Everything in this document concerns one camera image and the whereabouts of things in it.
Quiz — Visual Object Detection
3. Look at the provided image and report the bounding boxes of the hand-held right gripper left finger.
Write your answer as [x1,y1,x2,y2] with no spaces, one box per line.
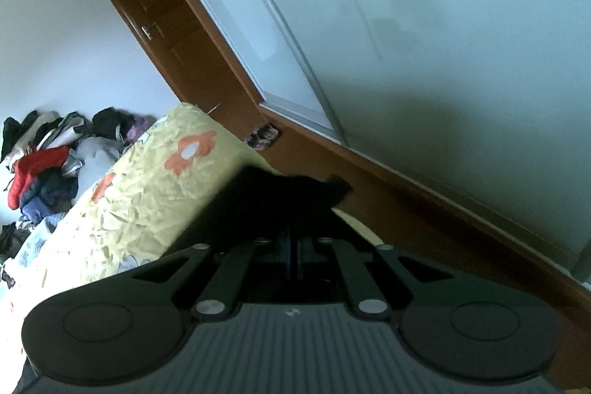
[129,237,297,322]

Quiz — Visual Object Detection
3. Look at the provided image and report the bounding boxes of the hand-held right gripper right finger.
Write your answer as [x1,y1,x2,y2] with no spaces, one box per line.
[298,237,456,318]

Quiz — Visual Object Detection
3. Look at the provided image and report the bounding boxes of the black pants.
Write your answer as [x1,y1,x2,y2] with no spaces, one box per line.
[170,165,354,257]

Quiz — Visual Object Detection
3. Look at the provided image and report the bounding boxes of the patterned slippers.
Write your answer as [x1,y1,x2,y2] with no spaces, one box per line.
[245,124,280,150]

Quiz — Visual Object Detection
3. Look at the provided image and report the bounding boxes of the yellow printed blanket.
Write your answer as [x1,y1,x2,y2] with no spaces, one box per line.
[0,102,385,378]

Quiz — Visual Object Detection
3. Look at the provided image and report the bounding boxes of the white wardrobe with flower stickers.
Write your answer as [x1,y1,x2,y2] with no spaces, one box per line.
[107,0,591,330]

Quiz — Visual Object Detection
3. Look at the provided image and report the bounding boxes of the blue patterned quilt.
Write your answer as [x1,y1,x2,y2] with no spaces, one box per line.
[0,214,70,288]

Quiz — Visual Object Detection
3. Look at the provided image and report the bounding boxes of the pile of clothes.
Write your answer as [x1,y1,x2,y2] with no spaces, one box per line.
[0,107,158,240]

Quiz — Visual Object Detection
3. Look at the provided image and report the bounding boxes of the brown wooden door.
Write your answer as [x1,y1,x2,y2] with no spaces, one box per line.
[80,0,260,142]

